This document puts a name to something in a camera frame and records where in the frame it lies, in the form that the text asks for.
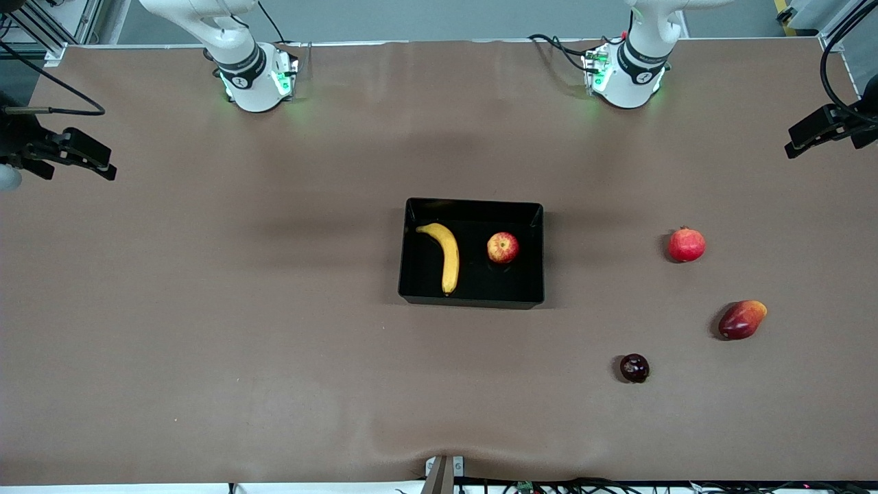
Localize brown table mat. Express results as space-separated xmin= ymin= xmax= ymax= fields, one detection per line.
xmin=0 ymin=38 xmax=878 ymax=484

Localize red yellow mango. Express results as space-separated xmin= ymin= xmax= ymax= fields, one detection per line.
xmin=718 ymin=300 xmax=768 ymax=341

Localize black right arm base cable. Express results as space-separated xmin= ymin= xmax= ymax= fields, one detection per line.
xmin=257 ymin=0 xmax=286 ymax=45

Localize dark purple plum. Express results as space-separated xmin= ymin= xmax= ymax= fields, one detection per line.
xmin=619 ymin=353 xmax=650 ymax=384

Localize black left arm base cables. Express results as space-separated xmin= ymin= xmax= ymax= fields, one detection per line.
xmin=528 ymin=31 xmax=611 ymax=73

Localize plain aluminium frame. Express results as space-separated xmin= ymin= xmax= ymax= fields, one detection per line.
xmin=799 ymin=0 xmax=878 ymax=42

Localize aluminium frame with black struts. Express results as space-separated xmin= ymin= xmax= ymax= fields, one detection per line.
xmin=0 ymin=0 xmax=104 ymax=66

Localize red yellow apple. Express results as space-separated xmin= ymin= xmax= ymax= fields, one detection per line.
xmin=487 ymin=232 xmax=520 ymax=265

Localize black plastic box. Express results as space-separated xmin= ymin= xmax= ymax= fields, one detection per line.
xmin=398 ymin=198 xmax=545 ymax=309

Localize yellow black post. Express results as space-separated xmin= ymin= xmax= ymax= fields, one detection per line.
xmin=774 ymin=0 xmax=800 ymax=36

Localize yellow banana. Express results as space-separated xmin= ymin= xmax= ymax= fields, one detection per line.
xmin=416 ymin=222 xmax=460 ymax=297

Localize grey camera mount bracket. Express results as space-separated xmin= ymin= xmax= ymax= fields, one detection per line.
xmin=424 ymin=455 xmax=465 ymax=494

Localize red pomegranate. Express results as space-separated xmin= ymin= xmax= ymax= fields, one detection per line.
xmin=668 ymin=226 xmax=707 ymax=263

